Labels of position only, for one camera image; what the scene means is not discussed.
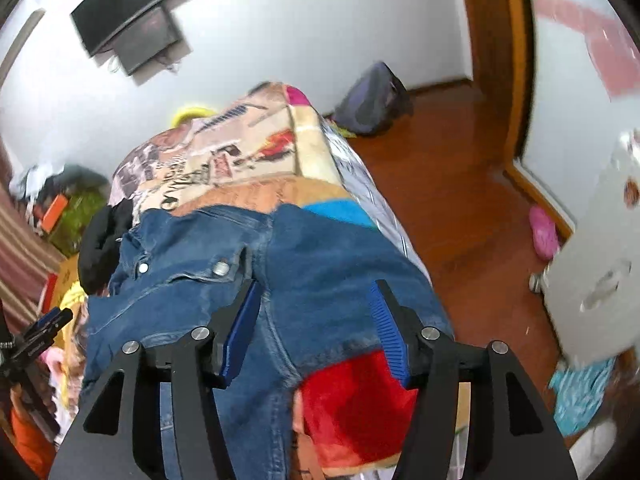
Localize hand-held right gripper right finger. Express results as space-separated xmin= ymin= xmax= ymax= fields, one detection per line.
xmin=367 ymin=279 xmax=586 ymax=480

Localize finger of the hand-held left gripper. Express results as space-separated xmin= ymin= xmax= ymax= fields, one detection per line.
xmin=26 ymin=307 xmax=75 ymax=342

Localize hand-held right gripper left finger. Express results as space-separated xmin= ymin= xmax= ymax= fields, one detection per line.
xmin=47 ymin=277 xmax=263 ymax=480

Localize blue denim jeans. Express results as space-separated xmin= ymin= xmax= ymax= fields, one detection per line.
xmin=82 ymin=204 xmax=456 ymax=480

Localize striped curtain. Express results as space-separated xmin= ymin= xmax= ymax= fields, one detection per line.
xmin=0 ymin=150 xmax=67 ymax=322

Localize black cloth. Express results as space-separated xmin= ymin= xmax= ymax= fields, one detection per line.
xmin=79 ymin=204 xmax=135 ymax=295

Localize orange box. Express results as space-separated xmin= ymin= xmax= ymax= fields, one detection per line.
xmin=42 ymin=194 xmax=69 ymax=234

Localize green cloth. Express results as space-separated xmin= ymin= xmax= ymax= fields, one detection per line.
xmin=50 ymin=185 xmax=112 ymax=257

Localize printed blanket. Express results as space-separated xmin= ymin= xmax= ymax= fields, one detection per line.
xmin=107 ymin=82 xmax=472 ymax=480

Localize pink slipper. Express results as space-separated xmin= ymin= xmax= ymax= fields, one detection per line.
xmin=529 ymin=205 xmax=561 ymax=261

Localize teal cloth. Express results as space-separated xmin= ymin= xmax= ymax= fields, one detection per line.
xmin=549 ymin=357 xmax=619 ymax=439

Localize white cabinet door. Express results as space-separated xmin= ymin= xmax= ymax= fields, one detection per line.
xmin=542 ymin=130 xmax=640 ymax=372

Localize yellow hoop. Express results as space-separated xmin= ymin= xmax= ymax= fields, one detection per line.
xmin=171 ymin=102 xmax=217 ymax=129

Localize grey purple backpack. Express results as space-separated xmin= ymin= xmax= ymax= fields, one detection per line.
xmin=332 ymin=61 xmax=414 ymax=137

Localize wooden door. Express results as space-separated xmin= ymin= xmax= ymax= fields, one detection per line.
xmin=454 ymin=0 xmax=576 ymax=241

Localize dark wall monitor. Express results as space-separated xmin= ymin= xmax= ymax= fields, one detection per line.
xmin=115 ymin=7 xmax=184 ymax=77

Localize black wall television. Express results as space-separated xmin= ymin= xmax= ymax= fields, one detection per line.
xmin=70 ymin=0 xmax=189 ymax=58

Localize pink wall sticker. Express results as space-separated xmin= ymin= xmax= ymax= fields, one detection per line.
xmin=534 ymin=0 xmax=640 ymax=100

